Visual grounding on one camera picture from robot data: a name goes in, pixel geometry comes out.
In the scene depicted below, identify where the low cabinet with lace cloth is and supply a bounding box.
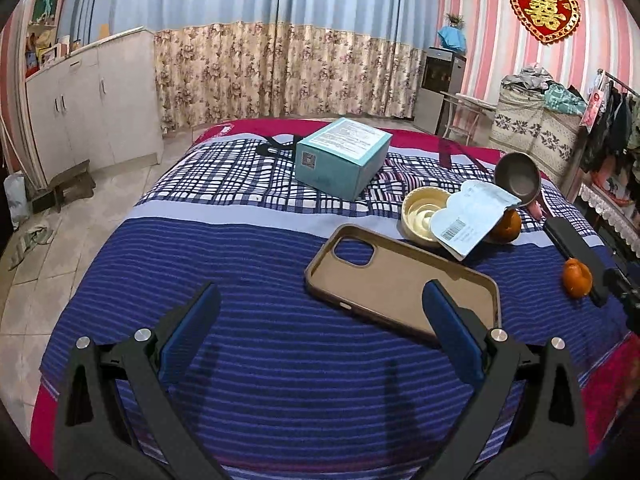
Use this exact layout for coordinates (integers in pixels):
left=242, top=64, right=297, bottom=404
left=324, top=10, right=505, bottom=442
left=575, top=180, right=640, bottom=262

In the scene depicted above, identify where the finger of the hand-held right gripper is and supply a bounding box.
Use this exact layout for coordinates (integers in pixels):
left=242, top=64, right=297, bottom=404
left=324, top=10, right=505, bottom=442
left=602, top=267, right=640, bottom=333

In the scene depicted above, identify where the pink mug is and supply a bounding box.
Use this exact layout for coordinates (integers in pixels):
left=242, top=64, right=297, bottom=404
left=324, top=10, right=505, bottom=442
left=494, top=152, right=545, bottom=212

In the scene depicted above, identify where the wooden stool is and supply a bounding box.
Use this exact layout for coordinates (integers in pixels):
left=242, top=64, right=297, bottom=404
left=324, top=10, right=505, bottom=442
left=31, top=159, right=97, bottom=212

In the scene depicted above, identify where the pink floral hanging bag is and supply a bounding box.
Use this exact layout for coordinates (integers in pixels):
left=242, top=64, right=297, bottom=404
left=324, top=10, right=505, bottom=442
left=580, top=72, right=609, bottom=129

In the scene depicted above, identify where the orange fruit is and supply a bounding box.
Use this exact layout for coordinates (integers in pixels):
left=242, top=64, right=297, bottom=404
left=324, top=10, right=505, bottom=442
left=487, top=208, right=523, bottom=245
left=563, top=258, right=594, bottom=300

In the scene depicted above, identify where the blue and floral curtain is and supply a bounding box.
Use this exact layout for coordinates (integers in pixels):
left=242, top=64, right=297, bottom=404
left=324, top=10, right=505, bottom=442
left=70, top=0, right=442, bottom=133

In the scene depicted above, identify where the red heart wall decoration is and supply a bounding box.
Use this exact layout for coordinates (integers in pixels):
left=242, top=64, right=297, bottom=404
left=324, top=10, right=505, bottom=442
left=509, top=0, right=582, bottom=44

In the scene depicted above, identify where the striped bed blanket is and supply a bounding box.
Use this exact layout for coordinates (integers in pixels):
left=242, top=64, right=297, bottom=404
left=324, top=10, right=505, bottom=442
left=30, top=119, right=640, bottom=480

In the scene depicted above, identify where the brown phone case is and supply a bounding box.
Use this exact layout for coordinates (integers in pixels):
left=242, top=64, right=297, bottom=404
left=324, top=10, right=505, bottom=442
left=305, top=223, right=502, bottom=347

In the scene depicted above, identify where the white cabinet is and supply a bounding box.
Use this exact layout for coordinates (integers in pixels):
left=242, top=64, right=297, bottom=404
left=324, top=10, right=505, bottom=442
left=25, top=29, right=165, bottom=187

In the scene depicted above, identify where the row of hanging clothes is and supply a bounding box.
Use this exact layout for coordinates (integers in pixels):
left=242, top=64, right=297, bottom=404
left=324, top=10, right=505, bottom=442
left=582, top=77, right=640, bottom=196

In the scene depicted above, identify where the pile of clothes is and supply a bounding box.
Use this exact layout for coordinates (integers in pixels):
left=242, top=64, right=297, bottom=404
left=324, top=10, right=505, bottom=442
left=501, top=62, right=589, bottom=115

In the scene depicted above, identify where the blue covered plant vase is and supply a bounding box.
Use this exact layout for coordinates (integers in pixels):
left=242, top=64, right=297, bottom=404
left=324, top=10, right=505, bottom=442
left=438, top=12, right=469, bottom=54

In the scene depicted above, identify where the cabinet under patterned cloth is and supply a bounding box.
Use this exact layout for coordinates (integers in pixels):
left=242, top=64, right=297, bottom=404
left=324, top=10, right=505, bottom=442
left=488, top=85, right=587, bottom=192

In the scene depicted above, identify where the white and blue packet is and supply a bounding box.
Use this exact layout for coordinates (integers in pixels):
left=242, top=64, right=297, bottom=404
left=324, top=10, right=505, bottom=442
left=430, top=180, right=522, bottom=262

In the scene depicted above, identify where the black cable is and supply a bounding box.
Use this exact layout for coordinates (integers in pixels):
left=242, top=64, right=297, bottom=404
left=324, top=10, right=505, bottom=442
left=256, top=135, right=297, bottom=159

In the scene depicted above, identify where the round cream plastic bowl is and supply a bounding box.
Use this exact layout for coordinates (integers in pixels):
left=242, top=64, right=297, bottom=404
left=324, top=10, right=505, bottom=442
left=401, top=186, right=453, bottom=249

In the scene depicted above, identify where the teal cardboard box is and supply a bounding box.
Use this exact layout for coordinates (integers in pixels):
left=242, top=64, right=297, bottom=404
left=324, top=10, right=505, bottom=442
left=295, top=117, right=392, bottom=203

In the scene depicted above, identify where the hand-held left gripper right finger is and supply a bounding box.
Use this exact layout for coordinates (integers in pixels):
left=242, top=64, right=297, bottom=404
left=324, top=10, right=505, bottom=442
left=422, top=280, right=591, bottom=480

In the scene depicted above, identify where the grey rag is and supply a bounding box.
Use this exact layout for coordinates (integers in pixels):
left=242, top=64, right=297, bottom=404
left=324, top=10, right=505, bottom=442
left=7, top=224, right=54, bottom=272

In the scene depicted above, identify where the small white stool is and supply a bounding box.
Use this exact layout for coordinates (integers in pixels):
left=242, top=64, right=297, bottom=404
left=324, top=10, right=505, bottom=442
left=440, top=91, right=499, bottom=144

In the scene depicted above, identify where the white plastic bag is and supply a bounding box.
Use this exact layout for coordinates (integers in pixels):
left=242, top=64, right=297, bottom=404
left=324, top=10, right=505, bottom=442
left=4, top=170, right=29, bottom=232

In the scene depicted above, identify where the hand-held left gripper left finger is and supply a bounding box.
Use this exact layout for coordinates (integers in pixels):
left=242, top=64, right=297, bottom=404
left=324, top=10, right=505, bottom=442
left=52, top=282, right=223, bottom=480

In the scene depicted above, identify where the grey water dispenser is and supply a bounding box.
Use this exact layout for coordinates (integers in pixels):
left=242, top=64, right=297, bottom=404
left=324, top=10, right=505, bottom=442
left=414, top=46, right=467, bottom=136

